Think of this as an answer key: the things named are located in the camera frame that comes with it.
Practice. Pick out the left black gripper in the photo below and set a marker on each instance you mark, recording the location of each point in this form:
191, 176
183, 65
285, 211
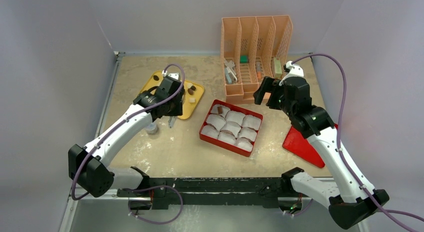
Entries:
177, 111

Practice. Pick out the red chocolate box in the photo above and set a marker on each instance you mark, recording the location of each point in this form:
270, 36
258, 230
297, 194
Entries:
236, 129

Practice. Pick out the orange marker in organizer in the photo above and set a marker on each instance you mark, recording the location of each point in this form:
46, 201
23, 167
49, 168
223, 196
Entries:
258, 70

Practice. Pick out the beige box in organizer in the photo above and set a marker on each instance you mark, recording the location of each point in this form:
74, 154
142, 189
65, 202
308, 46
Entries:
277, 68

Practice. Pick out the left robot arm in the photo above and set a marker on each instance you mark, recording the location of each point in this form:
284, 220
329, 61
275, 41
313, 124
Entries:
88, 165

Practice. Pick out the red box lid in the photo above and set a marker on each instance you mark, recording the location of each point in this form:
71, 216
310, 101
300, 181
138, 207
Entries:
299, 146

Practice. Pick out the green block in organizer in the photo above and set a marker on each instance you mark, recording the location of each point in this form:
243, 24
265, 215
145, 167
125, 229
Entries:
244, 59

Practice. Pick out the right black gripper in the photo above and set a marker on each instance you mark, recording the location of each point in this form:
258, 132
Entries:
272, 96

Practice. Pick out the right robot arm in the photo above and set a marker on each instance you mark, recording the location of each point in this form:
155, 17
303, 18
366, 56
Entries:
352, 198

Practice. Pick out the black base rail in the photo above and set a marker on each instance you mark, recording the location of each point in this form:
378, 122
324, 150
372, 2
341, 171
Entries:
267, 192

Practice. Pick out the metal tongs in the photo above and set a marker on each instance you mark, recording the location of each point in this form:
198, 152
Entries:
171, 121

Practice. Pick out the stapler in organizer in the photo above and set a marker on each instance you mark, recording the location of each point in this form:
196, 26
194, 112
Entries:
229, 68

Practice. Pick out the yellow tray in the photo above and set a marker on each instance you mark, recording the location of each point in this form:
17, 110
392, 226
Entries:
192, 89

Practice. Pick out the peach desk organizer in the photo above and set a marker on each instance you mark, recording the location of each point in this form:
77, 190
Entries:
261, 38

